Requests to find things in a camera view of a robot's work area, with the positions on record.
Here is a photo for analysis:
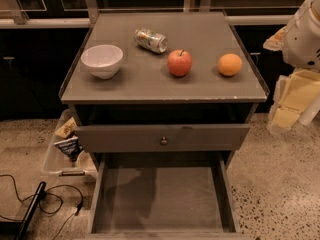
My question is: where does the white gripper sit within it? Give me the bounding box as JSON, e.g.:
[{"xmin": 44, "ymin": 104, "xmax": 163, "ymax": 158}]
[{"xmin": 263, "ymin": 0, "xmax": 320, "ymax": 134}]

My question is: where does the red apple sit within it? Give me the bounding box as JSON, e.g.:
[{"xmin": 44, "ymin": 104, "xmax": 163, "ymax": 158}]
[{"xmin": 167, "ymin": 50, "xmax": 192, "ymax": 77}]

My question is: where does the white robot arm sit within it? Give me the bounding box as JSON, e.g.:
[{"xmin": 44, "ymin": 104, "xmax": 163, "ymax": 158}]
[{"xmin": 263, "ymin": 0, "xmax": 320, "ymax": 133}]

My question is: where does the grey wooden drawer cabinet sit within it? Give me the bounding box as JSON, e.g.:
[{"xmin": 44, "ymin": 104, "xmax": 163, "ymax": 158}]
[{"xmin": 58, "ymin": 11, "xmax": 270, "ymax": 240}]

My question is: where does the brass drawer knob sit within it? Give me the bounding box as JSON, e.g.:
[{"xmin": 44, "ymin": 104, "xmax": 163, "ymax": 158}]
[{"xmin": 160, "ymin": 137, "xmax": 168, "ymax": 146}]

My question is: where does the open grey middle drawer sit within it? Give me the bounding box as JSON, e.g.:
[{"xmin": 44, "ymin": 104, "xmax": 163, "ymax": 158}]
[{"xmin": 87, "ymin": 153, "xmax": 243, "ymax": 240}]

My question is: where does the grey top drawer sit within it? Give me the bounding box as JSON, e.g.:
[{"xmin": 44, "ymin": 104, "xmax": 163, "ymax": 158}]
[{"xmin": 75, "ymin": 124, "xmax": 249, "ymax": 153}]

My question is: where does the orange fruit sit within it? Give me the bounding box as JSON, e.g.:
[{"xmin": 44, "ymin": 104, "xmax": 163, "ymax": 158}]
[{"xmin": 218, "ymin": 53, "xmax": 242, "ymax": 76}]

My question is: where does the crushed soda can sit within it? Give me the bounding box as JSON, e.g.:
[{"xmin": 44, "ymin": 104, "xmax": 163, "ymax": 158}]
[{"xmin": 134, "ymin": 28, "xmax": 168, "ymax": 54}]

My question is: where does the white ceramic bowl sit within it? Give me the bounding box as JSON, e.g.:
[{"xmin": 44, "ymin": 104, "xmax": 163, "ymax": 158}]
[{"xmin": 80, "ymin": 44, "xmax": 123, "ymax": 79}]

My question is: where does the yellow snack packet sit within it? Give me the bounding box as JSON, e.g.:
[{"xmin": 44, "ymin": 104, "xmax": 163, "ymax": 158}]
[{"xmin": 55, "ymin": 117, "xmax": 77, "ymax": 139}]

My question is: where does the dark snack bag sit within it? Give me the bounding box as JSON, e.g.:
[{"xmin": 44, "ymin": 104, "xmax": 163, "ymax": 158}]
[{"xmin": 54, "ymin": 136, "xmax": 83, "ymax": 162}]

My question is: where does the clear plastic storage bin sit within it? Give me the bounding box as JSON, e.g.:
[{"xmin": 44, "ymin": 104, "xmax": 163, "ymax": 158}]
[{"xmin": 41, "ymin": 108, "xmax": 98, "ymax": 178}]

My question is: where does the black stand leg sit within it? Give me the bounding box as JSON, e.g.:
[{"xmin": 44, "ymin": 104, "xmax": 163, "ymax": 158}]
[{"xmin": 14, "ymin": 181, "xmax": 46, "ymax": 240}]

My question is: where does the black cable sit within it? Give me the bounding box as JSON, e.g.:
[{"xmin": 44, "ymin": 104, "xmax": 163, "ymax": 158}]
[{"xmin": 0, "ymin": 173, "xmax": 85, "ymax": 240}]

